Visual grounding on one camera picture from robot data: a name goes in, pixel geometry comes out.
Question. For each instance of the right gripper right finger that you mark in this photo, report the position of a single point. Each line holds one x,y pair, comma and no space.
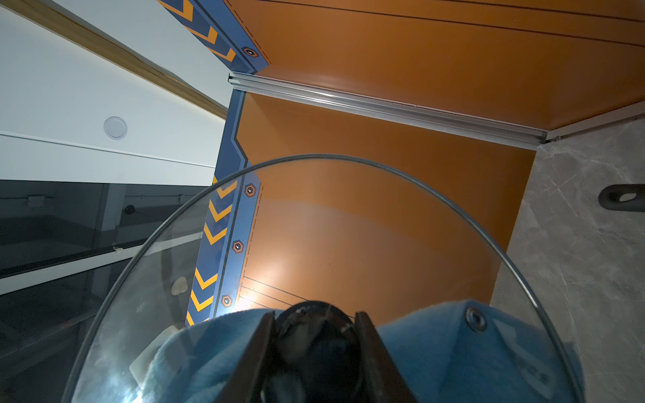
382,379

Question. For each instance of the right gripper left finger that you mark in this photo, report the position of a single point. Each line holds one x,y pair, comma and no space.
248,378

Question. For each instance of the light blue microfibre cloth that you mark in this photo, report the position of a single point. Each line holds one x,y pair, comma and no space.
450,352

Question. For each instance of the glass lid of pan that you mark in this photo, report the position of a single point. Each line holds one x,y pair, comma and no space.
351,233

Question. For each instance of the black frying pan long handle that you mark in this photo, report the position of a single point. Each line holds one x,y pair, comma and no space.
623,197

